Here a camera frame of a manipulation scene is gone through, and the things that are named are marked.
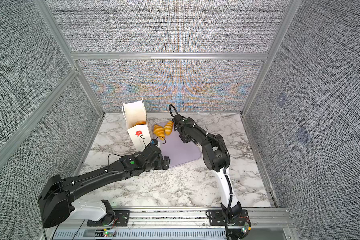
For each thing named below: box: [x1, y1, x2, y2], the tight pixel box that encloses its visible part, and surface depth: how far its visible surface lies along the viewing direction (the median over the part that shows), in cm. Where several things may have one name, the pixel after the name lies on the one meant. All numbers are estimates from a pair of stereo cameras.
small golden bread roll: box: [164, 120, 174, 136], surface depth 108 cm
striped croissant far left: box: [153, 124, 166, 141], surface depth 106 cm
